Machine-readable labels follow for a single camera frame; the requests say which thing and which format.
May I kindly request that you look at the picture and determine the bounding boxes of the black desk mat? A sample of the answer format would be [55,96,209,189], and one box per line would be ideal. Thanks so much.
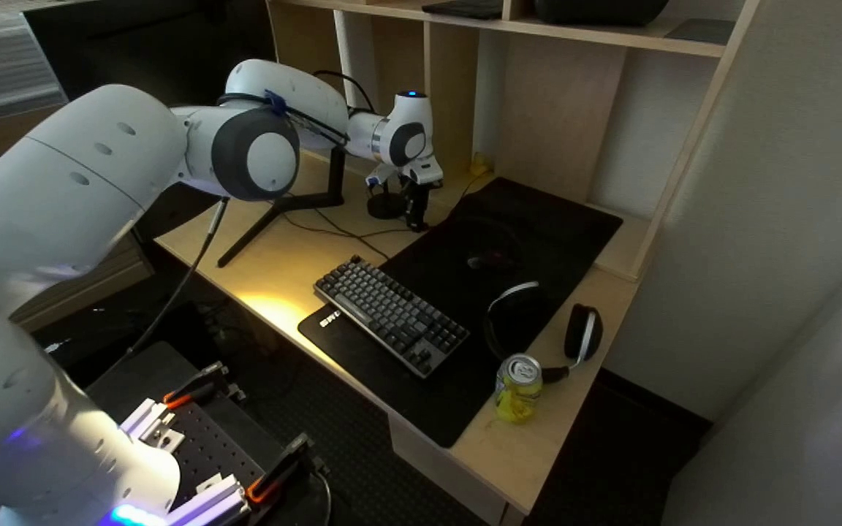
[296,175,625,449]

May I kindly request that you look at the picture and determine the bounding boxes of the black and silver headphones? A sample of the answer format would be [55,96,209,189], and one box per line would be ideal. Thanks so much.
[481,277,606,385]

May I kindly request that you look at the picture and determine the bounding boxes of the bulky black bag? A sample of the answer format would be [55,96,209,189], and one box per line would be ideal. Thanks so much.
[532,0,672,28]

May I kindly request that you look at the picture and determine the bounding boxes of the black gooseneck desk lamp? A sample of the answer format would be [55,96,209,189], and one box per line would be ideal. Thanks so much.
[311,64,412,223]

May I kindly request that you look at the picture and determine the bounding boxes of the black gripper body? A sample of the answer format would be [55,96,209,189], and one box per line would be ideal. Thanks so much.
[402,179,440,213]

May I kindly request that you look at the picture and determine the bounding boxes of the black mechanical keyboard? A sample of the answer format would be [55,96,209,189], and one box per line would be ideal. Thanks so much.
[313,253,473,384]

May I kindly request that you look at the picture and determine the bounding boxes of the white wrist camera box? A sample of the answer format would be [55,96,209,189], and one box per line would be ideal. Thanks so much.
[362,161,399,194]

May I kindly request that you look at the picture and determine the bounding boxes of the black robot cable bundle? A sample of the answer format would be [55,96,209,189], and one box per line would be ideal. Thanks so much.
[260,88,358,147]

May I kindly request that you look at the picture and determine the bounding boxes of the black computer mouse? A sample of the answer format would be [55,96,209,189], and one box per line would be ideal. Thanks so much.
[466,248,511,275]

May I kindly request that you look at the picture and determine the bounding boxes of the flat black shelf item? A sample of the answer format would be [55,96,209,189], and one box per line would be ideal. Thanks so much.
[419,0,506,24]

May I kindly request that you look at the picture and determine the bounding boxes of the orange and black clamp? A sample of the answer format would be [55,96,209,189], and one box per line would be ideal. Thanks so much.
[162,360,235,413]
[242,429,320,512]

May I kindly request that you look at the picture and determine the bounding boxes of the black perforated robot table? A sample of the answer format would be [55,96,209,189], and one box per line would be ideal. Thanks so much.
[82,338,340,526]

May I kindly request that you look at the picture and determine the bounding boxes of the small yellow object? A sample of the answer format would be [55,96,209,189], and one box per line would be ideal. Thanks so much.
[466,151,498,189]

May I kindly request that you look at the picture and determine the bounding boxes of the black monitor stand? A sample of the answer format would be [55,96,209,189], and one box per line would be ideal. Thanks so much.
[213,142,351,271]

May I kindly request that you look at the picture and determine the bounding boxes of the silver aluminium profile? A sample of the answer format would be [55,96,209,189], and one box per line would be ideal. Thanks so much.
[117,394,187,454]
[165,471,253,526]

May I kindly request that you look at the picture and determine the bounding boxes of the black curved monitor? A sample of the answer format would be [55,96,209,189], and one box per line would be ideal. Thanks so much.
[25,0,282,240]

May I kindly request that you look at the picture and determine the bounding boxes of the light wooden shelf hutch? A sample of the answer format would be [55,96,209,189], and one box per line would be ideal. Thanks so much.
[264,0,767,286]

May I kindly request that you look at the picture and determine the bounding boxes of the yellow green soda can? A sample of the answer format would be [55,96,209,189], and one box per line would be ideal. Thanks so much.
[491,350,546,426]

